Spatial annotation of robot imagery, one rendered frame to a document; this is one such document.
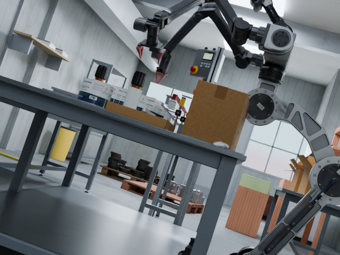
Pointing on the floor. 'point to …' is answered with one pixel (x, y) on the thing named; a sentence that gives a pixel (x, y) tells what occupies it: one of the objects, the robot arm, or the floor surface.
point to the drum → (62, 143)
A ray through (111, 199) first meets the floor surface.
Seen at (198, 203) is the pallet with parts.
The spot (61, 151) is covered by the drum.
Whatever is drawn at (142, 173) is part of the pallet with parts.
